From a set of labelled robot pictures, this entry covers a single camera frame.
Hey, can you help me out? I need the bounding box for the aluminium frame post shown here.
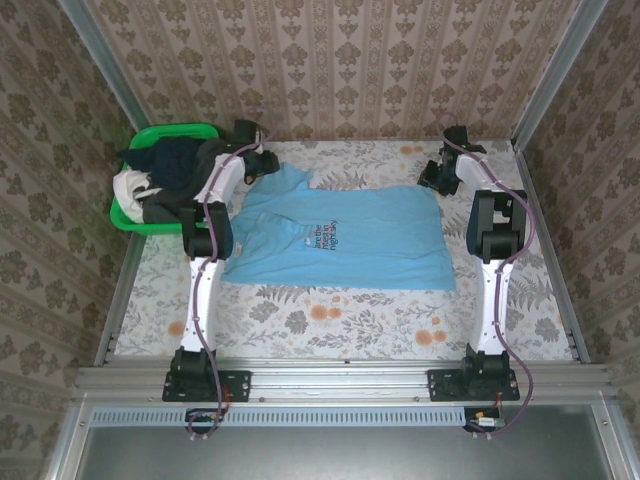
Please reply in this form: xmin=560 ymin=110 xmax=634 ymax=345
xmin=511 ymin=0 xmax=610 ymax=152
xmin=56 ymin=0 xmax=165 ymax=151

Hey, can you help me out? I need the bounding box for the aluminium front mounting rail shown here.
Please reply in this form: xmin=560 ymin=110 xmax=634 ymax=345
xmin=74 ymin=358 xmax=615 ymax=401

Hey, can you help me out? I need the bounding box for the light blue printed t-shirt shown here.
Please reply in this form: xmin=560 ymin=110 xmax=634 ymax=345
xmin=221 ymin=163 xmax=458 ymax=292

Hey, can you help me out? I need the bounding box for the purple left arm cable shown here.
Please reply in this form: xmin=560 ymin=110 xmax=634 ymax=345
xmin=187 ymin=105 xmax=274 ymax=442

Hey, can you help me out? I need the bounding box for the green plastic laundry basket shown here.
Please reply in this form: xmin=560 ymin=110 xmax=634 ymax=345
xmin=109 ymin=122 xmax=222 ymax=236

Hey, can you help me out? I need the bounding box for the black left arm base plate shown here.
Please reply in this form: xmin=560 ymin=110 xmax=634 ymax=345
xmin=162 ymin=369 xmax=251 ymax=403

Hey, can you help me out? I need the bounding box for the grey metal sheet panel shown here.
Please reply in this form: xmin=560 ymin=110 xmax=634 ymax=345
xmin=74 ymin=404 xmax=615 ymax=480

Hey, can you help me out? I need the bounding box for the small connector circuit board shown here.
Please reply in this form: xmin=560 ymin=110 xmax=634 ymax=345
xmin=185 ymin=408 xmax=227 ymax=435
xmin=464 ymin=407 xmax=506 ymax=434

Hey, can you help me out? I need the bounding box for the white t-shirt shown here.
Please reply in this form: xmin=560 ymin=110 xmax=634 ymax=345
xmin=112 ymin=169 xmax=162 ymax=224

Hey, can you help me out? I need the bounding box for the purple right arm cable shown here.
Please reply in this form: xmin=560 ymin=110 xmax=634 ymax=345
xmin=439 ymin=113 xmax=533 ymax=441

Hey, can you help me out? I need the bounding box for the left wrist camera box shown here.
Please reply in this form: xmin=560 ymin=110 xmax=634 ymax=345
xmin=233 ymin=118 xmax=264 ymax=147

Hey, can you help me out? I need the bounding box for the navy blue t-shirt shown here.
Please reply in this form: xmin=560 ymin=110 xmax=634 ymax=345
xmin=118 ymin=137 xmax=201 ymax=192

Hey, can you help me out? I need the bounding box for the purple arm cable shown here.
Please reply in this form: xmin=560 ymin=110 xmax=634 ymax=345
xmin=187 ymin=105 xmax=274 ymax=442
xmin=439 ymin=113 xmax=533 ymax=441

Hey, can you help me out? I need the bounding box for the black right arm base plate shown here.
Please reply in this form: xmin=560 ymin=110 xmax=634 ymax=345
xmin=428 ymin=368 xmax=521 ymax=403

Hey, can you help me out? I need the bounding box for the pile of dark clothes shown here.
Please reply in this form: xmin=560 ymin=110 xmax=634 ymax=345
xmin=141 ymin=138 xmax=236 ymax=226

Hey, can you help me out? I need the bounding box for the floral patterned table cover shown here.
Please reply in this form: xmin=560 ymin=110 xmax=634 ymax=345
xmin=114 ymin=139 xmax=575 ymax=362

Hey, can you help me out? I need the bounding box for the slotted grey cable duct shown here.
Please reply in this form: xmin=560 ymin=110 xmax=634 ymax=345
xmin=92 ymin=406 xmax=501 ymax=427

